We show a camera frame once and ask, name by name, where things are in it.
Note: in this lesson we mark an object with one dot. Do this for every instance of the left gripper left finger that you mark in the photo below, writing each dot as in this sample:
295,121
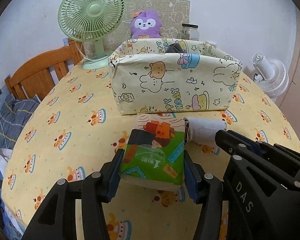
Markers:
55,217

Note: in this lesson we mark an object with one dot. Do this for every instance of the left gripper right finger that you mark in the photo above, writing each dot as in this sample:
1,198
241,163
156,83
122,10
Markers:
207,191

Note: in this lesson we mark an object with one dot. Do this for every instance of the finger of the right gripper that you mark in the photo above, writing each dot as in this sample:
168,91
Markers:
289,177
276,154

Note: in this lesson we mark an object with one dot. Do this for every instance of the beige white cloth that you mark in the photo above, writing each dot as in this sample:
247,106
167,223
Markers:
202,131

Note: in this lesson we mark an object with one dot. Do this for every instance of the green tissue pack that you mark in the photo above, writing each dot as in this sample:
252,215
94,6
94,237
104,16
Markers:
154,155

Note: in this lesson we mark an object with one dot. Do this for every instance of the dark grey sock bundle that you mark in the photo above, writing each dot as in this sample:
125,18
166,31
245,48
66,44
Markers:
175,48

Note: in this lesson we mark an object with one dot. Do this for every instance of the white standing fan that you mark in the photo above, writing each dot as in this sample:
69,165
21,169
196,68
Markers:
271,75

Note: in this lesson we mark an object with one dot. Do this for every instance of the yellow cartoon tablecloth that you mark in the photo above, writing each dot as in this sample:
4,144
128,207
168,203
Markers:
77,128

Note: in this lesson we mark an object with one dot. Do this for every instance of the grey plaid blanket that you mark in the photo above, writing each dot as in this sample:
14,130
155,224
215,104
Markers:
14,115

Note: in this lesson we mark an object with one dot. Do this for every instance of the cotton swab container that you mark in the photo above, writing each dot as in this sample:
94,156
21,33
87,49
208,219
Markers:
211,43

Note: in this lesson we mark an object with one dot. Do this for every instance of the patterned fabric storage box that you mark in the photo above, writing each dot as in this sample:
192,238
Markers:
148,80

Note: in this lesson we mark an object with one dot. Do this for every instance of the wooden bed headboard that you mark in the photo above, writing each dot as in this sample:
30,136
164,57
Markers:
34,76

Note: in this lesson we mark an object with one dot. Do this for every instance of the glass jar with lid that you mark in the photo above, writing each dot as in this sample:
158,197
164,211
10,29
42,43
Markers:
189,32

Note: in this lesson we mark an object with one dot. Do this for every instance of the green cartoon board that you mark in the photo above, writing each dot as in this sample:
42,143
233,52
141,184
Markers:
172,13

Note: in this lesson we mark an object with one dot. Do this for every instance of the purple plush bunny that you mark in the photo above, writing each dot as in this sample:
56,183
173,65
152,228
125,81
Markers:
146,25

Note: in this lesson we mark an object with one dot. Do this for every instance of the green desk fan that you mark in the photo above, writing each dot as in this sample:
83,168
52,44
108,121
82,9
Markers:
87,22

